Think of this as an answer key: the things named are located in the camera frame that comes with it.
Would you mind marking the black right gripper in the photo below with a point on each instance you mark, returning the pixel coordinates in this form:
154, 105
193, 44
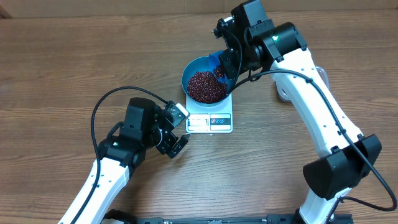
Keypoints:
229, 60

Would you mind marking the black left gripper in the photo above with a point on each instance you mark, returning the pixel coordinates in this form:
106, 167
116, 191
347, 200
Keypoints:
170, 139

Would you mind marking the blue plastic measuring scoop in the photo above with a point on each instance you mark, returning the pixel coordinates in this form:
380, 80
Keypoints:
215, 67

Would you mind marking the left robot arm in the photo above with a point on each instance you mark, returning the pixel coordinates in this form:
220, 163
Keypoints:
146, 125

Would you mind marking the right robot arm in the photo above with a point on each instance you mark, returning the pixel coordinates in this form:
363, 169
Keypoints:
345, 155

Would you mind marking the teal round bowl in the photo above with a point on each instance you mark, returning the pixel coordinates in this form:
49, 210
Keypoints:
200, 64

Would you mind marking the white digital kitchen scale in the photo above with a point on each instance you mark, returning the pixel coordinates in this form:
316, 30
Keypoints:
209, 118

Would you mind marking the red adzuki beans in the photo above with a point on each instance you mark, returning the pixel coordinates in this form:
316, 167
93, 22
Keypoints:
206, 87

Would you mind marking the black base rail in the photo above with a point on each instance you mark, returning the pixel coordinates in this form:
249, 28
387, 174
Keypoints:
214, 220

